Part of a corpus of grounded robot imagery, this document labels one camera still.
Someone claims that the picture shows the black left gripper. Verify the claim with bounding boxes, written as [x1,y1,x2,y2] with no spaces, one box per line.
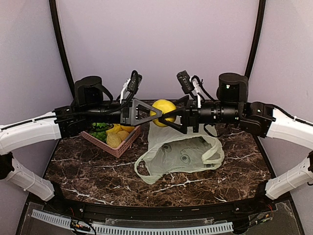
[84,97,163,127]

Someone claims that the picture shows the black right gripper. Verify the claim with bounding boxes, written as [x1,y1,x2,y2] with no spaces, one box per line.
[158,94,241,134]

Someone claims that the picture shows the large yellow fruit from bag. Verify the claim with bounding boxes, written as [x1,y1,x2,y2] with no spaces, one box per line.
[150,99,177,127]

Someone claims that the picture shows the light green plastic bag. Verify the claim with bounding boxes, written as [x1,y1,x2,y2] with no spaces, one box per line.
[134,122,224,185]

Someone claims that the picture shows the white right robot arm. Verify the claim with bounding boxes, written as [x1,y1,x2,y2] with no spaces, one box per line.
[158,72,313,212]

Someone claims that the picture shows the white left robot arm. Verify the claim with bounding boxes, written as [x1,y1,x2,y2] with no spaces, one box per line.
[0,71,162,213]

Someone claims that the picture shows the yellow toy lemon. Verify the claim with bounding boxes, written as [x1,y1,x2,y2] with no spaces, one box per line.
[120,125,135,133]

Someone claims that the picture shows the yellow toy bananas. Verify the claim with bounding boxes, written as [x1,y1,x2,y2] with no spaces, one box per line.
[106,124,122,135]

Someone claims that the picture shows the pink plastic basket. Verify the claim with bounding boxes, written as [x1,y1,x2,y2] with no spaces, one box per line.
[80,123,142,159]

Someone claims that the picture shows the green toy vegetable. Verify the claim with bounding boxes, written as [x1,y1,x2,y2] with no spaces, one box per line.
[89,122,110,142]

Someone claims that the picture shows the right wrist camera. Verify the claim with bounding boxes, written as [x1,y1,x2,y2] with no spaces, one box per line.
[177,70,204,108]

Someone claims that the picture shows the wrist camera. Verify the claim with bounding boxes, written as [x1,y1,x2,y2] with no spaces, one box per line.
[177,70,204,108]
[118,70,142,104]

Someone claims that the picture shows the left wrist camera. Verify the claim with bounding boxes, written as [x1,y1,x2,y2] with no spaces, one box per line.
[118,70,142,104]

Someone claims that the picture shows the black front rail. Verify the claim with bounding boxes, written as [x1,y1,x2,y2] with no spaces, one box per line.
[45,198,276,224]

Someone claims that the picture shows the white slotted cable duct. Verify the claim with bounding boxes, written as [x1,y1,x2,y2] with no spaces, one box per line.
[31,209,234,235]

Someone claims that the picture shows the right black frame post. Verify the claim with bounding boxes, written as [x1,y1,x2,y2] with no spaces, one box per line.
[245,0,266,79]

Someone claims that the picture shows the black frame post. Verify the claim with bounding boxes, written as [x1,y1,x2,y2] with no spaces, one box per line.
[48,0,75,98]
[245,0,266,79]

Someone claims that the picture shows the left black frame post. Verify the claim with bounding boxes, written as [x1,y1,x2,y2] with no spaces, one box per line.
[48,0,75,98]

